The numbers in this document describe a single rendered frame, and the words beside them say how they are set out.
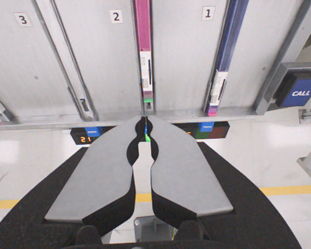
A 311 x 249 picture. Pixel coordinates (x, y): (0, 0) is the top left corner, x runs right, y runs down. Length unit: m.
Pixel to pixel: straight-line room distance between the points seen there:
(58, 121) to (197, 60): 0.25
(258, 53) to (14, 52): 0.34
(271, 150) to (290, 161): 0.13
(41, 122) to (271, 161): 1.18
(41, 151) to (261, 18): 1.18
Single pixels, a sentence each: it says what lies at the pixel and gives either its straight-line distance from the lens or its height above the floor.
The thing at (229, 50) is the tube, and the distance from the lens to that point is 0.26.
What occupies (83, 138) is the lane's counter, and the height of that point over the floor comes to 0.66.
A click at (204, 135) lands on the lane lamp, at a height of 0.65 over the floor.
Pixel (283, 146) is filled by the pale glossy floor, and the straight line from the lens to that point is 1.30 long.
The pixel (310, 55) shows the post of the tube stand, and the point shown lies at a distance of 0.59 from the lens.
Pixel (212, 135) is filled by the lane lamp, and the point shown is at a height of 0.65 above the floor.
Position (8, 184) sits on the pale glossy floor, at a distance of 1.37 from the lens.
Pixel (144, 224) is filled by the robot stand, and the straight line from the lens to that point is 1.14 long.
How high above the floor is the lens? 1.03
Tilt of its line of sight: 87 degrees down
